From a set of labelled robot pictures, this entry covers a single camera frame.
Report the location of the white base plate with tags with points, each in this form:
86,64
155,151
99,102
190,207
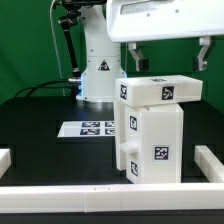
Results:
87,129

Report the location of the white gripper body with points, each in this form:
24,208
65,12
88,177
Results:
145,20

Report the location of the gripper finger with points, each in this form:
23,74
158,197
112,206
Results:
142,63
201,62

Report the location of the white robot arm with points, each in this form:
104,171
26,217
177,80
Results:
103,55

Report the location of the white U-shaped obstacle fence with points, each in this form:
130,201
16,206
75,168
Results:
122,197

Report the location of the white cabinet body box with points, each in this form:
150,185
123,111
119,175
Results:
160,143

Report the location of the white cabinet door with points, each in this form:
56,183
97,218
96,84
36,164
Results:
120,140
130,145

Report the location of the white cabinet top block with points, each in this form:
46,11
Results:
144,91

